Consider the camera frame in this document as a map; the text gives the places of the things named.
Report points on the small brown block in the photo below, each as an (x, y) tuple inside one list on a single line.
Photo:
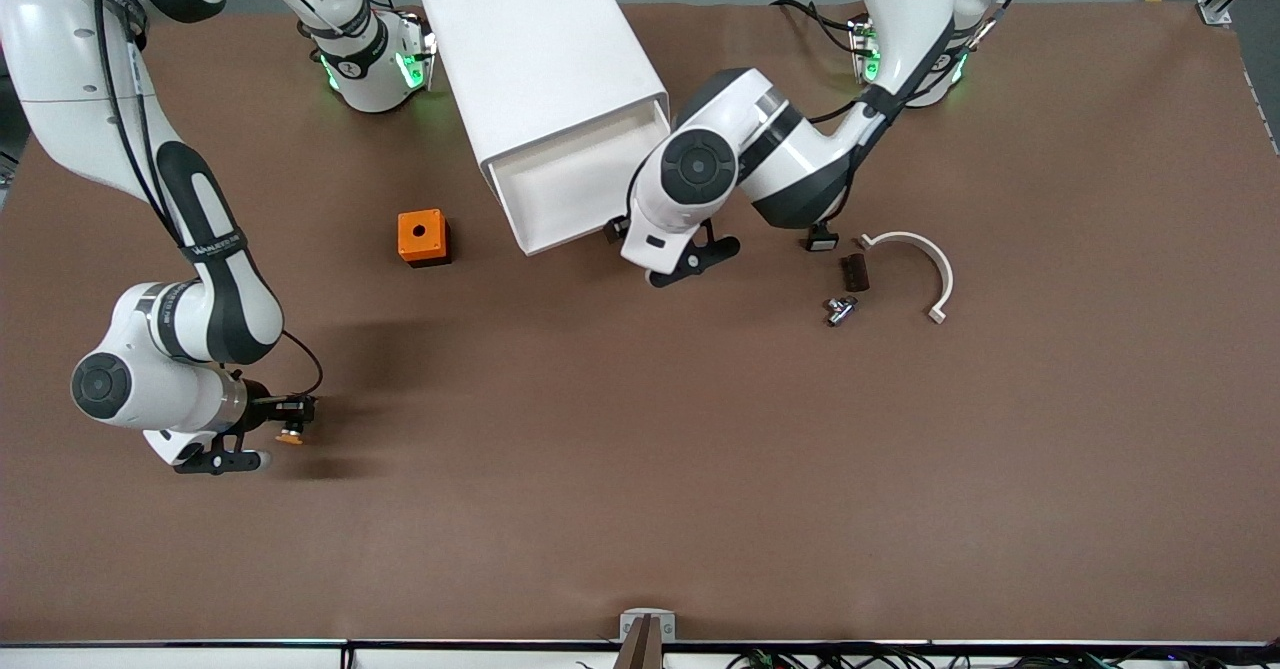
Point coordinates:
[(855, 273)]

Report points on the silver metal fitting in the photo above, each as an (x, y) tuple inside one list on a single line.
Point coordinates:
[(840, 309)]

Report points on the white curved bracket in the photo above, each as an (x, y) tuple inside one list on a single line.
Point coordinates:
[(900, 237)]

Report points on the small black clip part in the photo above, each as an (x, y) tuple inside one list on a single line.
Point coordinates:
[(820, 241)]

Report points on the brown table cover mat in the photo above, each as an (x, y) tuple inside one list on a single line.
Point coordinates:
[(640, 449)]

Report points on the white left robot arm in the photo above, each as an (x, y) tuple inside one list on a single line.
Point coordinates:
[(800, 169)]

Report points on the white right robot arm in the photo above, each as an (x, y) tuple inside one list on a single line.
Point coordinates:
[(210, 279)]

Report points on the small orange push button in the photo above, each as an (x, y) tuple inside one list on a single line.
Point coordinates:
[(290, 437)]

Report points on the orange box with round hole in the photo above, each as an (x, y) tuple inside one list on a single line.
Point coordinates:
[(420, 234)]

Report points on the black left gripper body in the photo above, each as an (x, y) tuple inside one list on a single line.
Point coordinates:
[(614, 229)]

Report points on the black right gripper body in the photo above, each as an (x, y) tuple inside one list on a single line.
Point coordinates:
[(259, 404)]

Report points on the grey metal table bracket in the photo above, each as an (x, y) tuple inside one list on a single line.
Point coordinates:
[(630, 624)]

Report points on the white drawer cabinet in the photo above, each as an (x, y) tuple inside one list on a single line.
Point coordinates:
[(540, 49)]

